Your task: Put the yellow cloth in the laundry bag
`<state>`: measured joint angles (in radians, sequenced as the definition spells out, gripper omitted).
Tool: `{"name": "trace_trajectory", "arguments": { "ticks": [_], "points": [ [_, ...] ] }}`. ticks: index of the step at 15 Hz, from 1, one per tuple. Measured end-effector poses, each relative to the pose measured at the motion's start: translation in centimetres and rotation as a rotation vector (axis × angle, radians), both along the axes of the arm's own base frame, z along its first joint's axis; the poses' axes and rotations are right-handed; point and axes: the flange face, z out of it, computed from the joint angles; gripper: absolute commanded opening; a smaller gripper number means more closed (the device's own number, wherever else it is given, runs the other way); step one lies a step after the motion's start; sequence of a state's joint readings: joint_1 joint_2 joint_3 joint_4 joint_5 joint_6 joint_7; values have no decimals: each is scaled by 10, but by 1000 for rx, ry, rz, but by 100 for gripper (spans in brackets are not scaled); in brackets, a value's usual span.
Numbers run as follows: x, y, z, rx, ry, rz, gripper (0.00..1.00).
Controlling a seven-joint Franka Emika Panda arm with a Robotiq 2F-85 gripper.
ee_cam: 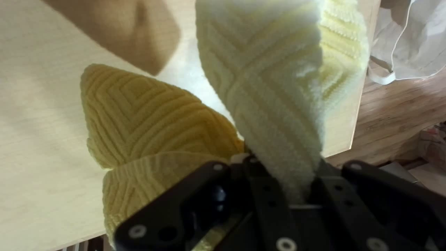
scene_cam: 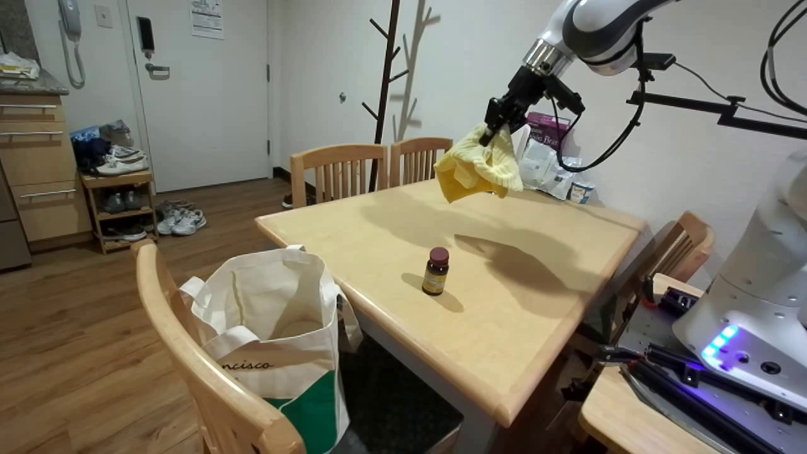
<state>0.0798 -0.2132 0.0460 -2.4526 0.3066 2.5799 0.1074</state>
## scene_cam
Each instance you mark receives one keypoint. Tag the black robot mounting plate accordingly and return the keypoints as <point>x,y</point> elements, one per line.
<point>697,405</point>

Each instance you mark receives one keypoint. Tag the white bundle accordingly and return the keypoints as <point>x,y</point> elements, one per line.
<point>16,67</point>

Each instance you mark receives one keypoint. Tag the small brown glass bottle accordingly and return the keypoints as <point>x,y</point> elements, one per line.
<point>435,274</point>

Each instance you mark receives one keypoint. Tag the clear plastic bag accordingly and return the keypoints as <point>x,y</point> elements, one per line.
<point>545,171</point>

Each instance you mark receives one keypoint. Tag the white paper notice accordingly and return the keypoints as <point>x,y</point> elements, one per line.
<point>206,15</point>

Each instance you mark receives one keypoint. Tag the black exterior camera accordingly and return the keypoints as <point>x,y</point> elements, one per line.
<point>656,62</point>

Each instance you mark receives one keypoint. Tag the dark shoes pair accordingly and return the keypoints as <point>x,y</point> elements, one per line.
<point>122,200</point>

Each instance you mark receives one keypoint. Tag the white wall phone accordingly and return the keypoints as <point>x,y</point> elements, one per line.
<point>70,15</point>

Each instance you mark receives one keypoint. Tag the black orange bar clamp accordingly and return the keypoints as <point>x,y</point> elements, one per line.
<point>622,355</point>

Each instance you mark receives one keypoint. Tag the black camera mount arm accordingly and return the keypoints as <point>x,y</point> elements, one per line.
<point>697,105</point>

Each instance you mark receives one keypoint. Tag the white light switch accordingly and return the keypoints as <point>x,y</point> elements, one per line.
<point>103,15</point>

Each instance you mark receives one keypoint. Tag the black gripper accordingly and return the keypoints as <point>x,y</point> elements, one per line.
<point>539,87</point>

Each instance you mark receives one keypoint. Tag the light wooden chair curved back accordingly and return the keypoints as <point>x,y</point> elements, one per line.
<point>211,378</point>

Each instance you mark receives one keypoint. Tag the light wooden slatted chair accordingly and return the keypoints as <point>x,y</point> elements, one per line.
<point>420,145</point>
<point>336,152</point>

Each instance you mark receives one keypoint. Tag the yellow textured cloth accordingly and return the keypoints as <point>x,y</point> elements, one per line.
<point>475,166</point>

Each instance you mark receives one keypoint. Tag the white sneaker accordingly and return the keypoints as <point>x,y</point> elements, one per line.
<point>166,218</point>
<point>191,222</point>

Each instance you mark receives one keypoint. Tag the dark blue bag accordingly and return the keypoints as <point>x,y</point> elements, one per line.
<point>89,146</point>

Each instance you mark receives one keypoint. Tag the small wooden shoe rack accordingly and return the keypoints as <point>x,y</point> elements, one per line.
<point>118,180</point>

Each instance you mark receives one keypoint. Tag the wooden side table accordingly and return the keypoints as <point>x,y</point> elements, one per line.
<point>622,420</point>

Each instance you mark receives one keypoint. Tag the wooden tree coat rack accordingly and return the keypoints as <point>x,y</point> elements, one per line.
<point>390,83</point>

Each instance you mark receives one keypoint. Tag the white door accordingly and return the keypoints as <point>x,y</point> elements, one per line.
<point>211,108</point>

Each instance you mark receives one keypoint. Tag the small black power box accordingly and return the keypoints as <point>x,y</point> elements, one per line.
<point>678,301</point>

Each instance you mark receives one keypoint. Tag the white sneakers pair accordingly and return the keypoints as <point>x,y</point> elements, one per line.
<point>122,161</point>

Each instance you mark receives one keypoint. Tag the light wooden cabinet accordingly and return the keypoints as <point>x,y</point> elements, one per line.
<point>46,166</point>

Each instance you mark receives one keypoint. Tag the white and green laundry bag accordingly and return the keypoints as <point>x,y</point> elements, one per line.
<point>278,335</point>

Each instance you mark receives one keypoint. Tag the purple box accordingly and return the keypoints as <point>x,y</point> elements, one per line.
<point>552,130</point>

